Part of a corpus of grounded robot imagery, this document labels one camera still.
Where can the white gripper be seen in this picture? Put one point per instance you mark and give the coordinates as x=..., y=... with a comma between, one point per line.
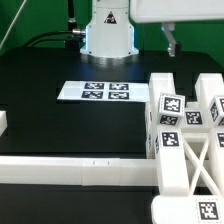
x=170, y=11

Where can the white chair back frame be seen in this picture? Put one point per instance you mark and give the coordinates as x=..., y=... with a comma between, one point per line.
x=189, y=157

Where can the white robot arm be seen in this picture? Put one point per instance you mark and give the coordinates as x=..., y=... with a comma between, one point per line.
x=110, y=35

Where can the white U-shaped fence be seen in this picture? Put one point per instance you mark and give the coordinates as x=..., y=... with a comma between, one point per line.
x=77, y=171

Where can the white diagonal rod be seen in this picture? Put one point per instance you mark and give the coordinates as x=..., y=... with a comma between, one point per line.
x=13, y=22

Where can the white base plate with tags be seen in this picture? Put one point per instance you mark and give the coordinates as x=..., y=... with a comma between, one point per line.
x=104, y=91

